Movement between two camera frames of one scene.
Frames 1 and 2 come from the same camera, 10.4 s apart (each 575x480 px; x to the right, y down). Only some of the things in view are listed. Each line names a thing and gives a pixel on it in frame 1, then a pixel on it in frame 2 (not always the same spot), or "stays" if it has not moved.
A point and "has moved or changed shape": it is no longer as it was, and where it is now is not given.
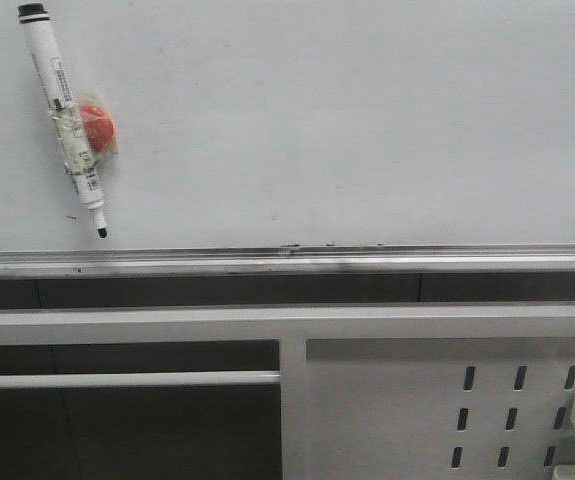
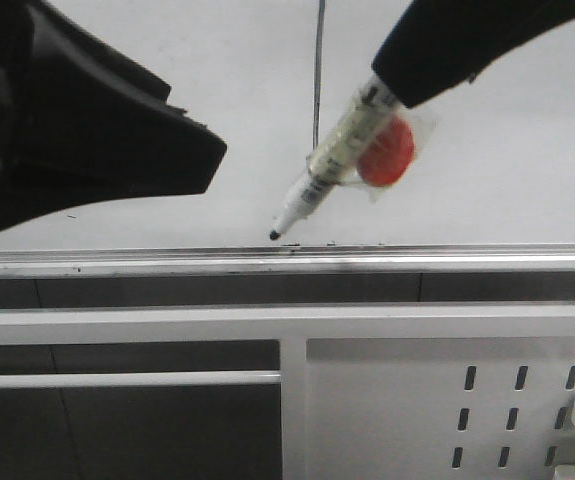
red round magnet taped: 100,128 has moved or changed shape
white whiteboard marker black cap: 63,106 has moved or changed shape
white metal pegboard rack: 424,392 stays
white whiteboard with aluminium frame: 294,137 stays
